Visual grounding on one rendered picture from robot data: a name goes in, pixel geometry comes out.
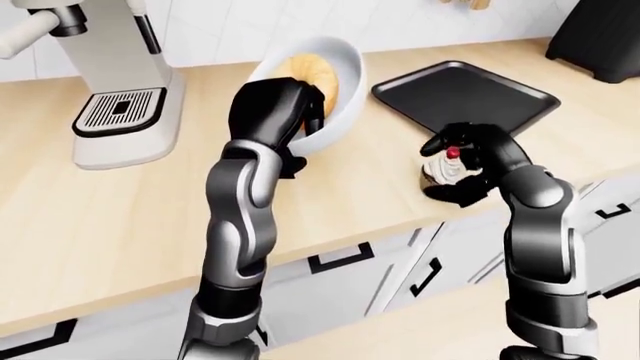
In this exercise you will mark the white espresso machine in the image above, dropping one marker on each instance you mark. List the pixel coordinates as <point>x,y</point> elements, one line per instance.
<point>115,82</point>

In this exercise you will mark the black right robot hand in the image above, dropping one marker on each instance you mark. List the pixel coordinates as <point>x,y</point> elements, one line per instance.
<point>492,146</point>

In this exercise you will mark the glazed donut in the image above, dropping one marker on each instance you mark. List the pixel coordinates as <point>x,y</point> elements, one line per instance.
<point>312,69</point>

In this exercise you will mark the black appliance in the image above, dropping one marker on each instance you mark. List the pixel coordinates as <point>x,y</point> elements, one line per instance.
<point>595,37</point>

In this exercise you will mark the black tray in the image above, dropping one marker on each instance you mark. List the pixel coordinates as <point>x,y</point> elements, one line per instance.
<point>462,93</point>

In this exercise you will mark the cupcake with cherry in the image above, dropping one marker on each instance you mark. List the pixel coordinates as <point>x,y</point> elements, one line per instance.
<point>445,168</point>

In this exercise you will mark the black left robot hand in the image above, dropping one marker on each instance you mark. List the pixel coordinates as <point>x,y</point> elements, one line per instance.
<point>265,112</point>

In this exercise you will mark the wooden utensils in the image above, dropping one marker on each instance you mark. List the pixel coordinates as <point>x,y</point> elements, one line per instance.
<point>470,3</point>

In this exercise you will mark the white bowl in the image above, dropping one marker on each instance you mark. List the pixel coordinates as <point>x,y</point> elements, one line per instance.
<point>345,86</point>

